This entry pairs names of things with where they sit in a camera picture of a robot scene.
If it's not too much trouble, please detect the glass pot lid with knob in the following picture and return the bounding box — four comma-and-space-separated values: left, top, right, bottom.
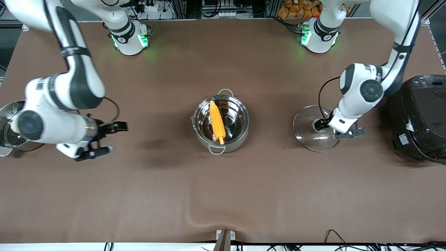
293, 105, 342, 153

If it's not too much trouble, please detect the yellow corn cob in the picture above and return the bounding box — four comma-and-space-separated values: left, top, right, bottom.
209, 100, 226, 145

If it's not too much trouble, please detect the black rice cooker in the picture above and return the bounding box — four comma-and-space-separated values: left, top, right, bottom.
385, 74, 446, 165

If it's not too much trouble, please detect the shiny steel saucepan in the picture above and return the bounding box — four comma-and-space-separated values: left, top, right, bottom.
0, 100, 46, 158

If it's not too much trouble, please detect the bag of orange buns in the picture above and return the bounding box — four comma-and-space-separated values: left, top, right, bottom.
277, 0, 323, 19

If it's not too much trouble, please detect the brown table cloth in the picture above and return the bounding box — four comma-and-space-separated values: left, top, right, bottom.
0, 19, 446, 244

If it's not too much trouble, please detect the white power strip with plugs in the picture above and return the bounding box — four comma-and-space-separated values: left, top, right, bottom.
134, 0, 174, 20

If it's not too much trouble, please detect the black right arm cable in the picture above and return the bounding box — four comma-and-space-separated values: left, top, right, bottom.
100, 97, 121, 127

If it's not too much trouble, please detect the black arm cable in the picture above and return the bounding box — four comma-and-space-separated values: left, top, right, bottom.
100, 97, 121, 127
318, 76, 342, 121

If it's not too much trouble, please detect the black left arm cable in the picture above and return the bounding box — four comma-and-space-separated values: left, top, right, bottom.
318, 76, 342, 121

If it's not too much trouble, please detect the steel pot with handles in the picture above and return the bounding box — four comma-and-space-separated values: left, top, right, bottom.
190, 89, 250, 155

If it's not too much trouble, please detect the black looped cable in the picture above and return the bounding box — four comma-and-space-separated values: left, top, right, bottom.
324, 229, 349, 246

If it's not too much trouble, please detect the metal table edge bracket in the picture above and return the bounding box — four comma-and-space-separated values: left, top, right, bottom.
216, 229, 236, 251

